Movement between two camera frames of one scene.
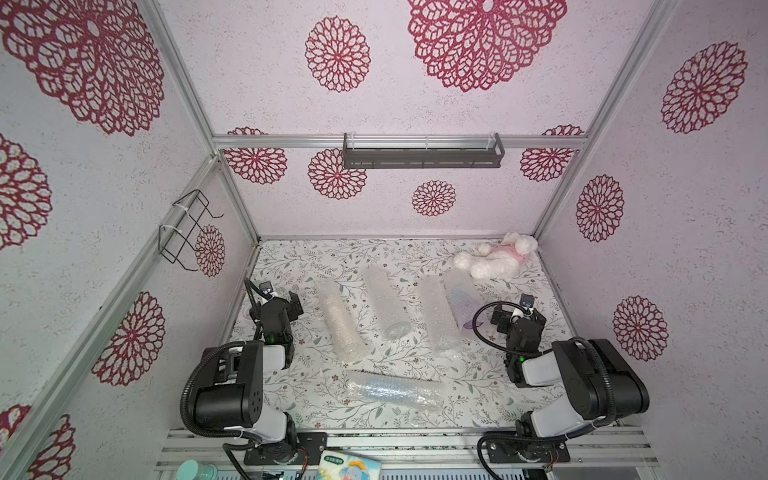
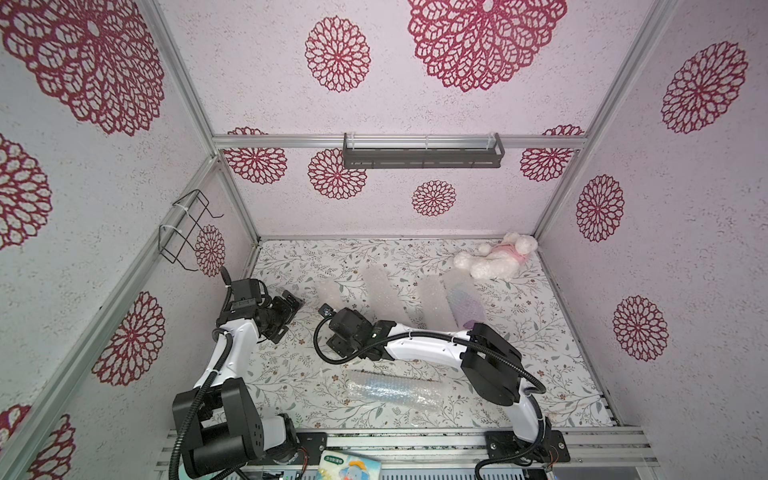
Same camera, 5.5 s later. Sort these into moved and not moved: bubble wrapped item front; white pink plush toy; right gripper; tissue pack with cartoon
Moved: right gripper
Not moved: white pink plush toy; bubble wrapped item front; tissue pack with cartoon
